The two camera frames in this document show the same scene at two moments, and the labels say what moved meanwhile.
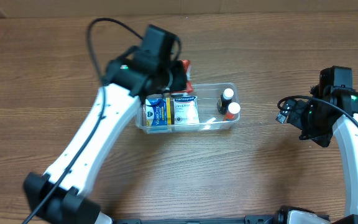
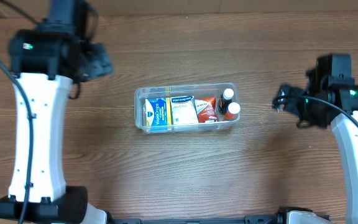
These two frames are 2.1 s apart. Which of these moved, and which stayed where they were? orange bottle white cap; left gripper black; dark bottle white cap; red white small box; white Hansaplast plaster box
Moved: left gripper black; red white small box
Stayed: white Hansaplast plaster box; dark bottle white cap; orange bottle white cap
